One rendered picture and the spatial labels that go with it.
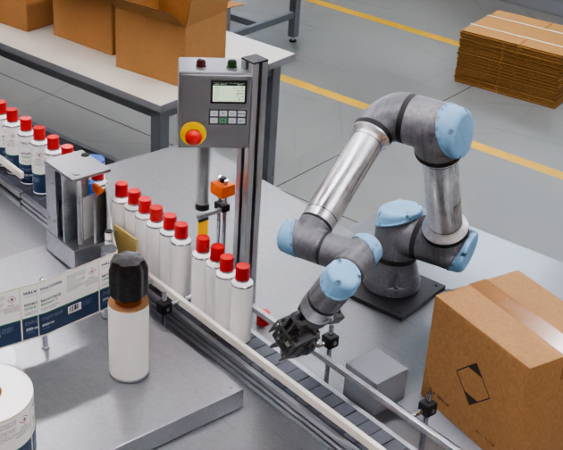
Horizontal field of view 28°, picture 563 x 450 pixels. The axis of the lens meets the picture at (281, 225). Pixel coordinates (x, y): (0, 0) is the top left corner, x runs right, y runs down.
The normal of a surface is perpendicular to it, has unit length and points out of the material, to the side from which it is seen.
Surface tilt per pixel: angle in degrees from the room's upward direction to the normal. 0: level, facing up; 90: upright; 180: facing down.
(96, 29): 91
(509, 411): 90
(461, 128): 83
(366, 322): 0
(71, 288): 90
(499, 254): 0
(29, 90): 0
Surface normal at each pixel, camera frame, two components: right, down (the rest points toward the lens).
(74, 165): 0.06, -0.87
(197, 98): 0.10, 0.49
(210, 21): 0.84, 0.30
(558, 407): 0.52, 0.44
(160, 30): -0.55, 0.37
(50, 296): 0.70, 0.38
